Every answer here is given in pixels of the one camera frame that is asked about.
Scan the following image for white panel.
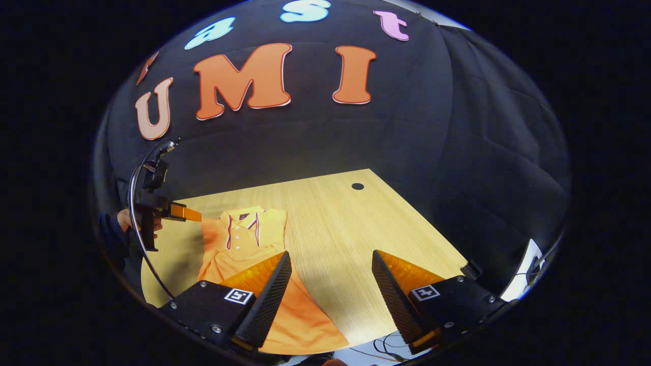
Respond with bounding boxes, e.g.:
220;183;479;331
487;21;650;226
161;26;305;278
501;239;545;303

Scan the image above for small black block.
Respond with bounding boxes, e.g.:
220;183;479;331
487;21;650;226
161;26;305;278
460;260;484;281

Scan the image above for thin black loose cables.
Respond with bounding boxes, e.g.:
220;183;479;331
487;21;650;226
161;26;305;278
350;331;410;362

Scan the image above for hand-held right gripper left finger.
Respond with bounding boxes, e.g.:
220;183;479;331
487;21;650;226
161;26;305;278
159;251;293;351

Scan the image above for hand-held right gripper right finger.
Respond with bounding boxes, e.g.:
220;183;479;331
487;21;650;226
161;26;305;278
371;249;509;355

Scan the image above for orange T-shirt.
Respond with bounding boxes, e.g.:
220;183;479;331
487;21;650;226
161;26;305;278
197;205;350;355

